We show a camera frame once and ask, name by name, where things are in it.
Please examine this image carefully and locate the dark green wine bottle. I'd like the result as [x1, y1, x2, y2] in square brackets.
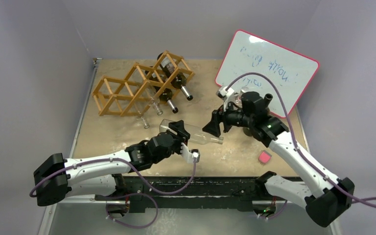
[244, 93, 274, 136]

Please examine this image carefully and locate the olive green wine bottle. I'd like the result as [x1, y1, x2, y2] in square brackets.
[147, 73, 179, 114]

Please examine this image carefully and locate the dark bottle beige label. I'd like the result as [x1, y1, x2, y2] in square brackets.
[157, 51, 195, 101]

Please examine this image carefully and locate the clear bottle green label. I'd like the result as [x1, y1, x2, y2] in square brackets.
[236, 86, 250, 108]

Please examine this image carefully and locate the clear square glass bottle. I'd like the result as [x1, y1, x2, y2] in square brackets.
[144, 84, 163, 116]

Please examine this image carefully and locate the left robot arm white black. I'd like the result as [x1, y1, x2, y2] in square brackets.
[29, 120, 200, 207]

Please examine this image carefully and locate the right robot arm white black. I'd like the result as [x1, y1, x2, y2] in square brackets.
[202, 89, 355, 228]

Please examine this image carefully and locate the wooden lattice wine rack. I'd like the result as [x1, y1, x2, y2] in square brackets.
[91, 61, 186, 117]

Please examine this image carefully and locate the pink eraser block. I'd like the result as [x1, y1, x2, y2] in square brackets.
[258, 150, 272, 165]

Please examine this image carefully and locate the pink framed whiteboard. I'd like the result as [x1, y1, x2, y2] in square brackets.
[215, 30, 320, 118]

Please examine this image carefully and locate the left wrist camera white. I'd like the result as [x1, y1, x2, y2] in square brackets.
[191, 149, 201, 163]

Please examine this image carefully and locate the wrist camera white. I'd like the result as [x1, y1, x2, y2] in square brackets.
[216, 86, 240, 112]
[191, 149, 201, 163]

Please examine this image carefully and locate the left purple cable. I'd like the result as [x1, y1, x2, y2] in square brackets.
[29, 158, 198, 198]

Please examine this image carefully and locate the purple cable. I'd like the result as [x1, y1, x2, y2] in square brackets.
[29, 158, 198, 198]
[225, 71, 376, 212]

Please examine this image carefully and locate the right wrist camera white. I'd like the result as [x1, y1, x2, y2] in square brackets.
[216, 86, 240, 112]

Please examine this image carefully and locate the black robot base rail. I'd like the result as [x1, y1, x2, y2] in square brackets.
[105, 175, 289, 215]

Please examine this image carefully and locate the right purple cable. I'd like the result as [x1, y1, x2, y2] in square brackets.
[225, 71, 376, 212]

